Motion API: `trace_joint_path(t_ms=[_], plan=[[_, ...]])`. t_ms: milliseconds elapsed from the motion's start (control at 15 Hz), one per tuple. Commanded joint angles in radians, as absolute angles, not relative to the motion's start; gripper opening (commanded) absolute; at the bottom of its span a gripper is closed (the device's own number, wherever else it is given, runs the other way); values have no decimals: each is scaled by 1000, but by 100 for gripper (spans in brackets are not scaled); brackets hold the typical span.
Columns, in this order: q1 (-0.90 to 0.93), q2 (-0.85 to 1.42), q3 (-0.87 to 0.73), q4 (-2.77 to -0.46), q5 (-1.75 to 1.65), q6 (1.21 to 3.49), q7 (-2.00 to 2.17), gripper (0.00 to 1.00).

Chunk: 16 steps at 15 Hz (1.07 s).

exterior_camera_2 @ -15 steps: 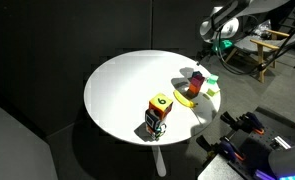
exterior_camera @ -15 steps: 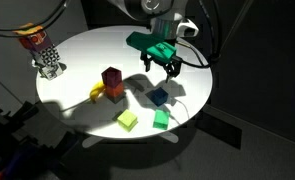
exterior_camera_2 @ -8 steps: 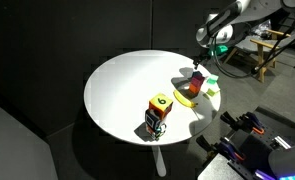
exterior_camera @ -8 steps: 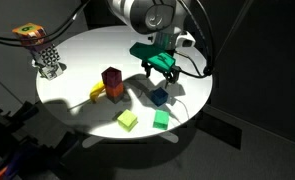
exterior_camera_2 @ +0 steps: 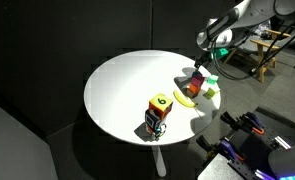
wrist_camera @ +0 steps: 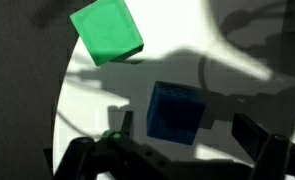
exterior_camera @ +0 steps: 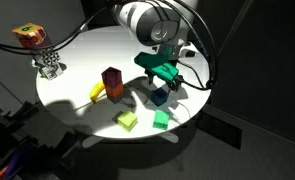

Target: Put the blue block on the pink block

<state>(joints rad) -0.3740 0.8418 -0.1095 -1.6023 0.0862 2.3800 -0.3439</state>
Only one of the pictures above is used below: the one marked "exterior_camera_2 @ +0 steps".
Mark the white table base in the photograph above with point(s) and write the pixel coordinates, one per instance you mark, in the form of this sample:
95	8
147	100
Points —
159	160

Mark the orange block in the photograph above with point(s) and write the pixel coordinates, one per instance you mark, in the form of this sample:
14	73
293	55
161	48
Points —
194	88

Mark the green block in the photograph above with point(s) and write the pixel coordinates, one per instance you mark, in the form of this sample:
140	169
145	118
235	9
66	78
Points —
213	79

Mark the purple spring clamp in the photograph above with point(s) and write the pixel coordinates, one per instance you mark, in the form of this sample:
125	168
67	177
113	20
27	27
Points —
231	150

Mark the silver aluminium rail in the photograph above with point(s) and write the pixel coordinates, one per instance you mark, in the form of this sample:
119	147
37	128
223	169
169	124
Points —
282	142

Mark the purple clamp with orange tip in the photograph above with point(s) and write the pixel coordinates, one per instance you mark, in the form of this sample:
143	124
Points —
253	122

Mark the lime yellow-green block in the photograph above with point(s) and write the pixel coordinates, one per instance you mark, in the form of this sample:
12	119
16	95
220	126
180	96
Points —
211	92

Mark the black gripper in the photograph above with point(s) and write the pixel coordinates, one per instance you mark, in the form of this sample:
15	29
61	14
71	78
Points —
202	60

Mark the dark red block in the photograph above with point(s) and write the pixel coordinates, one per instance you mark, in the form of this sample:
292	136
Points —
197	81

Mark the white cube with black marks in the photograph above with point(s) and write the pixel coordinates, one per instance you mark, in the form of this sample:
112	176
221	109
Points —
157	131

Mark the orange cube with number six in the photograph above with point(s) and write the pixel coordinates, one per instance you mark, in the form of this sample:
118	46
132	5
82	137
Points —
160	104

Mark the grey block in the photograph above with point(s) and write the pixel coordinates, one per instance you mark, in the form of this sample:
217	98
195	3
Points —
190	93

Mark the black purple equipment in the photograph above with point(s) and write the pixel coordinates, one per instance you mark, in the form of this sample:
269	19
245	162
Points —
255	151

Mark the blue block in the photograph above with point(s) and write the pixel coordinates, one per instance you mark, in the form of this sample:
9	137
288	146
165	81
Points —
197	72

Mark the yellow banana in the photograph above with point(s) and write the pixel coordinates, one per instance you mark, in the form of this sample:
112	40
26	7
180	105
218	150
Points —
183	100

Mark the wooden chair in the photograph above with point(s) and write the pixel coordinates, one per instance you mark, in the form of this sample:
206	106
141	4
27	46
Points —
261	60

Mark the robot arm base blue light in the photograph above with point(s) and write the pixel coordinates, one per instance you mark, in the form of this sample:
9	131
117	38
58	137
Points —
288	160

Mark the teal camera mount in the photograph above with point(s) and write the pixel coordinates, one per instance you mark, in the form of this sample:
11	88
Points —
222	52

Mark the black white patterned cube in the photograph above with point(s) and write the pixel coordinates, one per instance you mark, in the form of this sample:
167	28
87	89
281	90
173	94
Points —
151	119

